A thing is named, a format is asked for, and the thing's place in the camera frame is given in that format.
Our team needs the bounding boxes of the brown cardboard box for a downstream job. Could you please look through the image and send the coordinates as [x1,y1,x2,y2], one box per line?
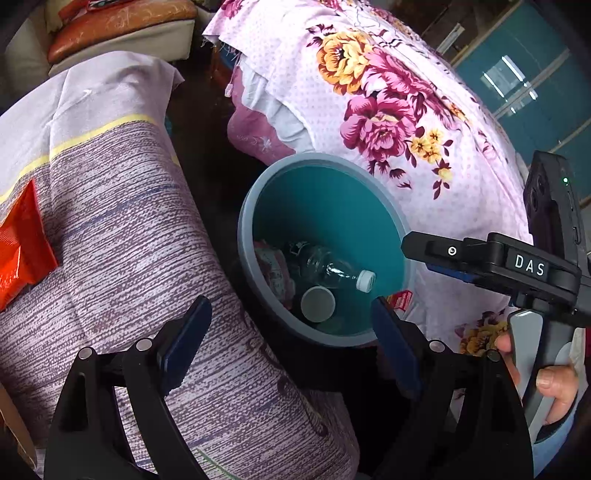
[0,383,38,467]

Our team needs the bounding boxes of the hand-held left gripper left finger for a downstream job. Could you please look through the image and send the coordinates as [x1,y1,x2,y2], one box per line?
[44,295,213,480]

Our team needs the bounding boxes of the teal glass cabinet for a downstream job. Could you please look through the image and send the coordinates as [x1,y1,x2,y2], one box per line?
[434,0,591,160]

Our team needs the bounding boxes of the clear plastic bottle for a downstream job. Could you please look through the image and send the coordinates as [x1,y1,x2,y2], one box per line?
[288,242,377,294]

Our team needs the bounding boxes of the pink quilt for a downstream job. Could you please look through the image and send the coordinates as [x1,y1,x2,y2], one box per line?
[227,65,317,168]

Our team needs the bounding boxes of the grey and teal bin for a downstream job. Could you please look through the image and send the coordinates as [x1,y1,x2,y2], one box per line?
[238,152,416,347]

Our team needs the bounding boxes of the purple striped bedsheet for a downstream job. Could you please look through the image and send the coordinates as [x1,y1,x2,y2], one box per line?
[0,51,361,480]

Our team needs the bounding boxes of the cream sofa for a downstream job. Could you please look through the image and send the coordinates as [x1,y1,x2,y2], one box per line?
[9,0,199,77]

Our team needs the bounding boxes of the person's right hand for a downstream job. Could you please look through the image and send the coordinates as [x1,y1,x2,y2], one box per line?
[495,332,580,426]

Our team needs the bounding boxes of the crumpled pink wrapper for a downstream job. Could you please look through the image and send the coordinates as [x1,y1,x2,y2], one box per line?
[255,239,297,311]

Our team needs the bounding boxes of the orange sofa cushion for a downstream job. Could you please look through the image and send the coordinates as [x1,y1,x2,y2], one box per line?
[46,0,197,65]

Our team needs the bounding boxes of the pink floral blanket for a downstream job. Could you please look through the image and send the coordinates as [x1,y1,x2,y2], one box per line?
[202,0,532,358]

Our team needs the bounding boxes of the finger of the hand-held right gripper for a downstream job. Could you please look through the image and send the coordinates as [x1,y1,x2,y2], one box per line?
[426,263,513,297]
[401,231,491,273]

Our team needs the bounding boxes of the small red wrapper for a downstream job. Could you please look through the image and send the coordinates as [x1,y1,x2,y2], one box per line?
[388,290,414,312]

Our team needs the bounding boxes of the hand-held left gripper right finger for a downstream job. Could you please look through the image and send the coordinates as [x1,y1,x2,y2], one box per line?
[369,295,536,480]

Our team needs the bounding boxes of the white round cup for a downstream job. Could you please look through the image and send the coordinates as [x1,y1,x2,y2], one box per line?
[300,286,337,323]

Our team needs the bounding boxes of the red snack packet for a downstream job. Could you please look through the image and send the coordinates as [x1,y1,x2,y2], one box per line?
[0,179,60,311]

